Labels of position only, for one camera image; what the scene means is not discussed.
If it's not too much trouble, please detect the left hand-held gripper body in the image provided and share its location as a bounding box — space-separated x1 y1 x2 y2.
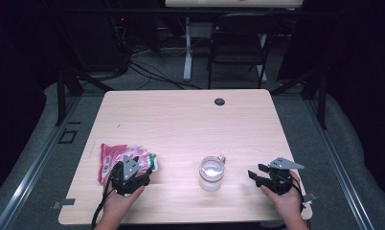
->
110 154 150 196

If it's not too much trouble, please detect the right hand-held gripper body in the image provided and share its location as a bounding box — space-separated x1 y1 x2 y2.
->
256 156 306 196

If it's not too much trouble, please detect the pink plastic bag of powder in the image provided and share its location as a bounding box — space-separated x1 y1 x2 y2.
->
98 143 160 185

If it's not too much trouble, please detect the clear glass jar with handle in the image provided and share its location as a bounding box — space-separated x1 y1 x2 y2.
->
198 153 227 193

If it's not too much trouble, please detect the person's right hand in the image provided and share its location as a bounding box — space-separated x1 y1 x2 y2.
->
260 172 305 221

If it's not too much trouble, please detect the person's left hand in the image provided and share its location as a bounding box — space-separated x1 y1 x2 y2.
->
101 173 146 223

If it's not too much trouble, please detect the grey table clamp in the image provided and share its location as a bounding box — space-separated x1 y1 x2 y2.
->
303 191 318 205
52 197 77 210

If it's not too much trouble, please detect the black metal stand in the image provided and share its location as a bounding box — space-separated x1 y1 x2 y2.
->
55 68 115 127
270 68 328 130

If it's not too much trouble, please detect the white desk leg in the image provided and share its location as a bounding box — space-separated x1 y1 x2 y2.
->
183 16 193 82
258 33 269 83

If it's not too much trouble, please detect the black folding chair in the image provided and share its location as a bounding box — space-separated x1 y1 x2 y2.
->
207 12 280 90

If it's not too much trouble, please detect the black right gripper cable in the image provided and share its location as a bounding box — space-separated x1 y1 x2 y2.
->
289 175 306 212

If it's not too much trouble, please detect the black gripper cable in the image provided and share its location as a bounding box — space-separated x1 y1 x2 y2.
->
289 175 306 212
90 162 119 230

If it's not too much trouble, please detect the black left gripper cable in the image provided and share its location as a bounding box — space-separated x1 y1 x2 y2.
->
90 162 119 230

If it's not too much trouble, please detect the aluminium floor rail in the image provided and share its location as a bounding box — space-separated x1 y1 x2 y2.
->
0 95 83 230
304 95 375 230

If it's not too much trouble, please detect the bundle of floor cables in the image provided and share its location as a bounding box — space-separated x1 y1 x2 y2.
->
110 15 201 91

